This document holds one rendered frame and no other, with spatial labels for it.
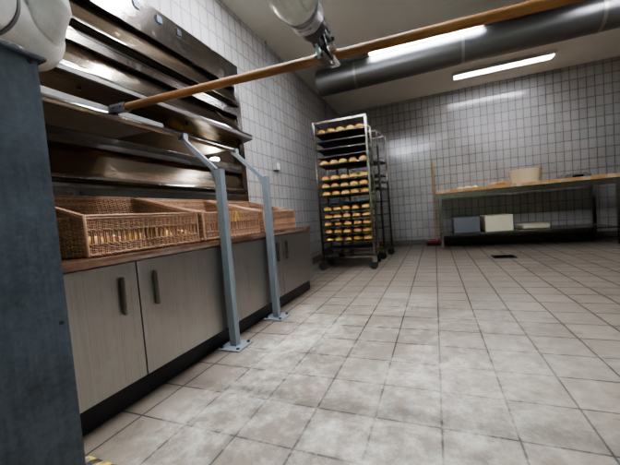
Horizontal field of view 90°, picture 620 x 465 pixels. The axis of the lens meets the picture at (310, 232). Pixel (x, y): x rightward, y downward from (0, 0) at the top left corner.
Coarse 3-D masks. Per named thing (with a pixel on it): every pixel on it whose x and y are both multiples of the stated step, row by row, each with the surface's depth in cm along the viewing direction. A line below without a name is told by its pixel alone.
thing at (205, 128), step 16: (48, 80) 141; (64, 80) 144; (80, 80) 147; (96, 80) 150; (80, 96) 158; (96, 96) 161; (112, 96) 165; (128, 96) 168; (144, 96) 175; (128, 112) 184; (144, 112) 188; (160, 112) 193; (176, 112) 198; (176, 128) 221; (192, 128) 227; (208, 128) 233; (224, 128) 242; (240, 144) 283
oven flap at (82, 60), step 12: (72, 48) 157; (72, 60) 154; (84, 60) 161; (96, 60) 168; (96, 72) 165; (108, 72) 172; (120, 72) 180; (132, 72) 190; (132, 84) 185; (144, 84) 195; (156, 84) 205; (192, 108) 231; (204, 108) 246; (216, 120) 255; (228, 120) 274
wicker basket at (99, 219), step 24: (72, 216) 110; (96, 216) 112; (120, 216) 121; (144, 216) 130; (168, 216) 141; (192, 216) 156; (72, 240) 112; (144, 240) 130; (168, 240) 141; (192, 240) 154
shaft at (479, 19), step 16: (544, 0) 77; (560, 0) 76; (576, 0) 76; (480, 16) 82; (496, 16) 81; (512, 16) 80; (416, 32) 88; (432, 32) 87; (448, 32) 86; (352, 48) 95; (368, 48) 93; (384, 48) 93; (288, 64) 103; (304, 64) 101; (320, 64) 101; (224, 80) 112; (240, 80) 110; (160, 96) 123; (176, 96) 121
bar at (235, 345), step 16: (48, 96) 111; (96, 112) 126; (144, 128) 149; (160, 128) 156; (208, 144) 189; (208, 160) 166; (240, 160) 213; (224, 176) 165; (224, 192) 164; (224, 208) 164; (224, 224) 163; (272, 224) 211; (224, 240) 164; (272, 240) 209; (224, 256) 165; (272, 256) 209; (224, 272) 165; (272, 272) 210; (272, 288) 211; (272, 304) 212
